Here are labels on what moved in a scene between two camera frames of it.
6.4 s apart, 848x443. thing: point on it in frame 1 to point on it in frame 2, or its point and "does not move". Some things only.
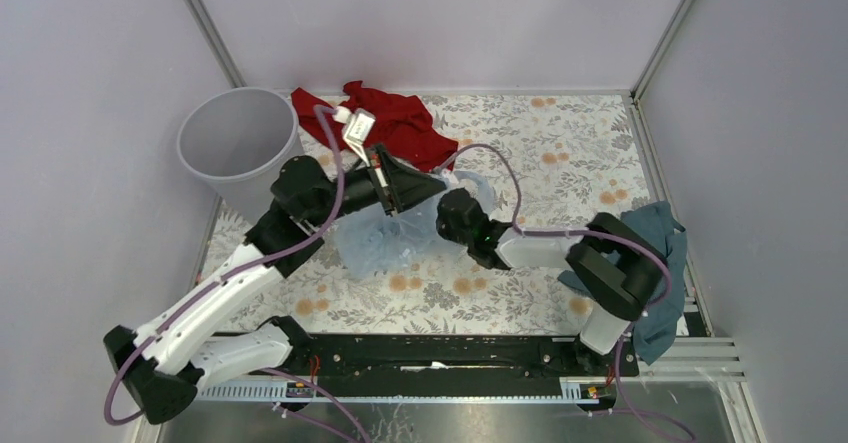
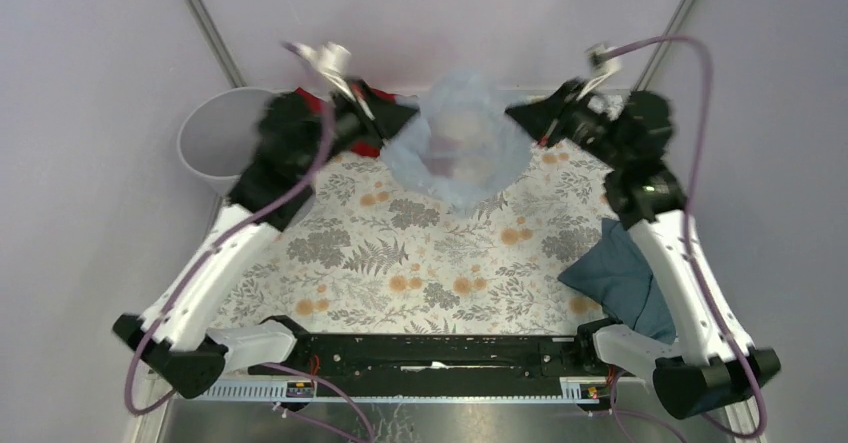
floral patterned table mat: x=577 y=160 does not move
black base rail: x=453 y=356 does not move
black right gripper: x=439 y=204 to x=546 y=120
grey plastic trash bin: x=232 y=139 does not move
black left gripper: x=407 y=186 to x=380 y=118
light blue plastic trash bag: x=378 y=243 to x=465 y=150
